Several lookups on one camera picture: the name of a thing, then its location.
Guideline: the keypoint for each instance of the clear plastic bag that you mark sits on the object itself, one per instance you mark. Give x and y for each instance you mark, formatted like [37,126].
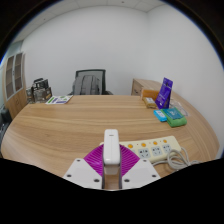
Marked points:
[182,107]

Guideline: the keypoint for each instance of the cream power strip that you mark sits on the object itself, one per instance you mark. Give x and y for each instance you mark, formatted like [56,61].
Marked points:
[156,148]

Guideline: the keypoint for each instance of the wooden side cabinet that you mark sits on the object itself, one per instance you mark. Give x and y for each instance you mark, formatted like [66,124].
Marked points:
[138,85]

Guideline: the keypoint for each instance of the wooden glass-door cabinet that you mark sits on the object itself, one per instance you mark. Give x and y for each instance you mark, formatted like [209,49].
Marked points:
[15,86]

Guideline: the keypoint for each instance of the grey backpack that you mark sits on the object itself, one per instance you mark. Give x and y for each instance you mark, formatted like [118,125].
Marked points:
[86,86]

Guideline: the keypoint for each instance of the teal flat packet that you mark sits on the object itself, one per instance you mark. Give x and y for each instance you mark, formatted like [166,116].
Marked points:
[172,113]

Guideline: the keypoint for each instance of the small blue box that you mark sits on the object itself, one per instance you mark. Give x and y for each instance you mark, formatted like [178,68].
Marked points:
[160,115]

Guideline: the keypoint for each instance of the white charger block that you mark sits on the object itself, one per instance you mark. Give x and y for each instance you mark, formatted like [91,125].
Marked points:
[111,150]

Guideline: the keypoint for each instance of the purple standing pouch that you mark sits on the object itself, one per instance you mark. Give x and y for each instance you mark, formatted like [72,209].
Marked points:
[164,93]

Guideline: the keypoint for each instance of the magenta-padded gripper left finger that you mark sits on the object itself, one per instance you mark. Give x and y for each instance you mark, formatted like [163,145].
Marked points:
[81,173]

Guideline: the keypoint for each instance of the black mesh office chair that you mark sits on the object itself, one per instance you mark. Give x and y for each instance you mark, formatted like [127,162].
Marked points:
[90,72]

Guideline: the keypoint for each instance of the black leather armchair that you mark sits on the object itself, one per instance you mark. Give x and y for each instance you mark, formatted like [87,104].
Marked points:
[4,121]

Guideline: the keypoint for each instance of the green folded towel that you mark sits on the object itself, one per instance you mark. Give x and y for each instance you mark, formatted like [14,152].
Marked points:
[177,122]

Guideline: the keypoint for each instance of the orange box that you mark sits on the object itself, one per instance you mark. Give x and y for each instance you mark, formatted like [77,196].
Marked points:
[150,94]

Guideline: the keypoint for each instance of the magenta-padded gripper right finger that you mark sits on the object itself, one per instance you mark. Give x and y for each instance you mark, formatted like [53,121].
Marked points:
[141,173]

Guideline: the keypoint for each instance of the dark printed cardboard box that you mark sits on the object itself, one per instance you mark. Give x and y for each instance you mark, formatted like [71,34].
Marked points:
[40,90]

